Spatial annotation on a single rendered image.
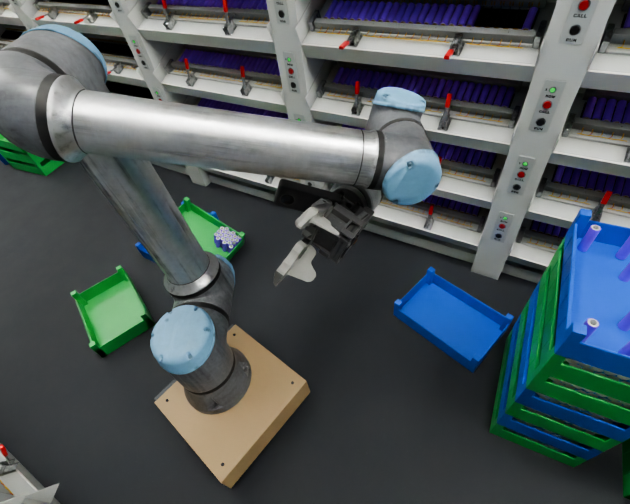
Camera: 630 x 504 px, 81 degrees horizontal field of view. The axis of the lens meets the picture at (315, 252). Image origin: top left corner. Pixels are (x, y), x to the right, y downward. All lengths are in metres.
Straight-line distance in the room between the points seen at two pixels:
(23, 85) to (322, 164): 0.39
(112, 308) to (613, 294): 1.54
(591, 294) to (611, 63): 0.48
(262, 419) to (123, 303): 0.81
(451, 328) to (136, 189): 1.00
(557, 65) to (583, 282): 0.46
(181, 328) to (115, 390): 0.56
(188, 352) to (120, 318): 0.73
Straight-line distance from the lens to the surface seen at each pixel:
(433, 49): 1.07
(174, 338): 0.93
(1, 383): 1.74
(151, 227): 0.85
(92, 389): 1.50
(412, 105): 0.68
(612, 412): 0.93
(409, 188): 0.58
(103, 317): 1.64
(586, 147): 1.13
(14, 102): 0.61
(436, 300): 1.36
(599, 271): 0.92
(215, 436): 1.09
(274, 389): 1.08
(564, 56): 1.01
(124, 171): 0.79
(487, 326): 1.34
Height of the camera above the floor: 1.12
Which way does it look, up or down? 49 degrees down
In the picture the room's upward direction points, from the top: 10 degrees counter-clockwise
